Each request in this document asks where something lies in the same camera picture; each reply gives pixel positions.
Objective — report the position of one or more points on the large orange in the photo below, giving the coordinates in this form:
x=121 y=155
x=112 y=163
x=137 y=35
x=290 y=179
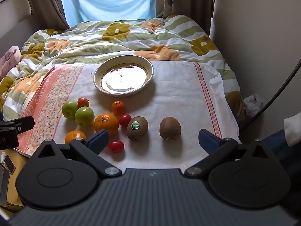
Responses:
x=106 y=124

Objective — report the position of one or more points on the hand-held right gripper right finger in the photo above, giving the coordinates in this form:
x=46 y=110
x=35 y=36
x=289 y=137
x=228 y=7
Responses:
x=208 y=140

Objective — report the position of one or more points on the red cherry tomato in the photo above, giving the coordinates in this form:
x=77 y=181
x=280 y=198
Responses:
x=125 y=119
x=116 y=146

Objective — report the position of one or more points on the person's white garment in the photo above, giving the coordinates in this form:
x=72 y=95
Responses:
x=292 y=131

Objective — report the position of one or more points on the cream ceramic bowl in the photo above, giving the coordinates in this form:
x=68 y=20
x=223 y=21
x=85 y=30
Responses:
x=124 y=75

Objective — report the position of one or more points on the floral striped quilt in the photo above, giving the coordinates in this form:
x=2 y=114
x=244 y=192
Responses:
x=94 y=40

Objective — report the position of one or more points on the plain brown kiwi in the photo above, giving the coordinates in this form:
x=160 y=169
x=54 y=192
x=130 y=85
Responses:
x=170 y=127

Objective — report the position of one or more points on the white plastic bag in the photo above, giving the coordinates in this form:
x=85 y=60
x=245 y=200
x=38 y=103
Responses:
x=252 y=104

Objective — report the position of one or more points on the white cloth with pink border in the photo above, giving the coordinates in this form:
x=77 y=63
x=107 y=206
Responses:
x=178 y=87

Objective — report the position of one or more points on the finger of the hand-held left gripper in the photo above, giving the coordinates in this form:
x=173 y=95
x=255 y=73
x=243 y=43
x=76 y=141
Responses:
x=24 y=123

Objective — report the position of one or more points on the yellow cardboard box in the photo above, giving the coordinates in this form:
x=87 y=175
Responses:
x=17 y=162

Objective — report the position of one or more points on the medium orange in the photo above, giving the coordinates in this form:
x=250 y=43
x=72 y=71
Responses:
x=74 y=137

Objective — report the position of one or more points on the person's blue jeans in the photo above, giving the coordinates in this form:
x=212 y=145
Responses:
x=277 y=143

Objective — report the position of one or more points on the green apple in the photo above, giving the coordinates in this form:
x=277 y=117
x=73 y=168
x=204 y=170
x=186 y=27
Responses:
x=84 y=116
x=68 y=109

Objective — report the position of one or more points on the kiwi with green sticker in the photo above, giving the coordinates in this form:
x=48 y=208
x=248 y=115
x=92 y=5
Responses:
x=139 y=131

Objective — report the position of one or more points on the pink plush toy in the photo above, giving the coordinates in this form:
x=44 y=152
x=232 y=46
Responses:
x=8 y=60

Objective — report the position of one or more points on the beige bed headboard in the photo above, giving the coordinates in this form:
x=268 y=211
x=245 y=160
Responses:
x=14 y=28

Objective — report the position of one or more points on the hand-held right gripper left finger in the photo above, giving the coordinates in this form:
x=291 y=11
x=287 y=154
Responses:
x=100 y=140

